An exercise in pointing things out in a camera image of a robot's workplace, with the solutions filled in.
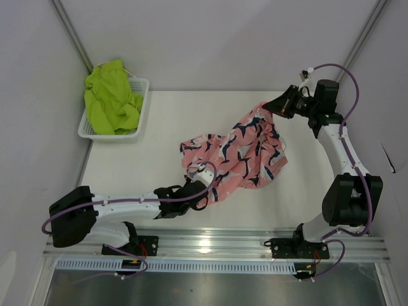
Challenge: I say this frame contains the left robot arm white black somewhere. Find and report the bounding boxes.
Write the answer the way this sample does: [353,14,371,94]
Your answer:
[41,180,211,256]

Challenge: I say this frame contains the aluminium mounting rail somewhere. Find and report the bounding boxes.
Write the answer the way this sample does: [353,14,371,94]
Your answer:
[43,226,391,263]

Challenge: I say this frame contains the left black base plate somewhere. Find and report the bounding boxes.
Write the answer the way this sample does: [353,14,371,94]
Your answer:
[101,235,159,256]

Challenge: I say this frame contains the left aluminium frame post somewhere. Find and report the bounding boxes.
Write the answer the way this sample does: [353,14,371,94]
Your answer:
[49,0,93,74]

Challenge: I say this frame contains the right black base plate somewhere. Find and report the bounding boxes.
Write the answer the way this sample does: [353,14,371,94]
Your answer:
[263,238,330,259]

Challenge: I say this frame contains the white slotted cable duct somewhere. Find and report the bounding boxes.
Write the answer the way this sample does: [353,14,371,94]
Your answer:
[55,258,296,275]

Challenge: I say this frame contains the pink shark print shorts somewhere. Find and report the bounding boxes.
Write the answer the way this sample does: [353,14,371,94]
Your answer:
[179,103,288,208]

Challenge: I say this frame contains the aluminium frame post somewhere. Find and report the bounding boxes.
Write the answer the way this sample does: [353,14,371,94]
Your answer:
[339,0,391,72]
[49,0,93,74]

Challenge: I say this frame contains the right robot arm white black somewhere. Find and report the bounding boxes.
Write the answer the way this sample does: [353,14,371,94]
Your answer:
[263,80,383,258]

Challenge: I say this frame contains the white plastic basket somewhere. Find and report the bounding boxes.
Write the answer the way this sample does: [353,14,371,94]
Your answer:
[78,77,150,142]

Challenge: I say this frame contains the lime green shorts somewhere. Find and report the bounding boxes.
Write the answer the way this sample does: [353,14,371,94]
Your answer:
[84,59,144,135]

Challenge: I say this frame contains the right aluminium frame post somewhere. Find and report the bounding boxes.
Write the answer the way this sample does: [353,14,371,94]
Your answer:
[339,0,391,72]

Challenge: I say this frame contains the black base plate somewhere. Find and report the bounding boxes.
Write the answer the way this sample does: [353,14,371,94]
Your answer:
[263,238,330,259]
[101,235,159,256]

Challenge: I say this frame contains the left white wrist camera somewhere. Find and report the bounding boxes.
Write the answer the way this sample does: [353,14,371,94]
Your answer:
[187,163,215,187]

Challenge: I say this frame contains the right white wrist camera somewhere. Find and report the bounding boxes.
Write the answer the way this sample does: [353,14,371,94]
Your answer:
[299,67,315,90]

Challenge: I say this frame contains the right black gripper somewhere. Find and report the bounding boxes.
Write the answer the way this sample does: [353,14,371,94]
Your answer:
[263,86,319,120]

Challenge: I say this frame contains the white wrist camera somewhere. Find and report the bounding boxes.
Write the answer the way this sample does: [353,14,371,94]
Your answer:
[187,163,215,187]
[299,67,315,90]

